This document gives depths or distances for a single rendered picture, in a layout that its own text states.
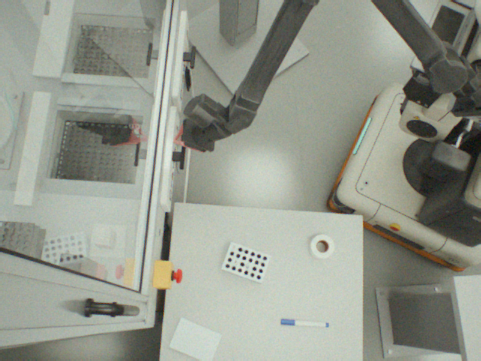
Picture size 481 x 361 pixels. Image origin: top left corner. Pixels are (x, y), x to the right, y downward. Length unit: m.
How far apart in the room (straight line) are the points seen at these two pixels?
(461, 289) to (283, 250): 0.54
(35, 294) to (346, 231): 1.15
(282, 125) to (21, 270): 2.03
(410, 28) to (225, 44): 1.54
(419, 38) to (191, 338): 0.97
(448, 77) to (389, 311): 1.37
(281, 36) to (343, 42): 1.61
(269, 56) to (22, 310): 0.79
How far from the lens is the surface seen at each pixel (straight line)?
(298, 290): 1.50
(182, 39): 1.54
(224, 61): 2.52
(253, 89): 1.17
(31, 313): 0.54
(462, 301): 1.65
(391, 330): 2.35
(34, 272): 0.53
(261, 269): 1.47
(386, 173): 2.16
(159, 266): 1.35
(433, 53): 1.19
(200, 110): 1.21
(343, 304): 1.53
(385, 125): 2.23
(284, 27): 1.09
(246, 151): 2.37
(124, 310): 0.74
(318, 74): 2.58
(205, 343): 1.47
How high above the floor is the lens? 2.24
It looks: 75 degrees down
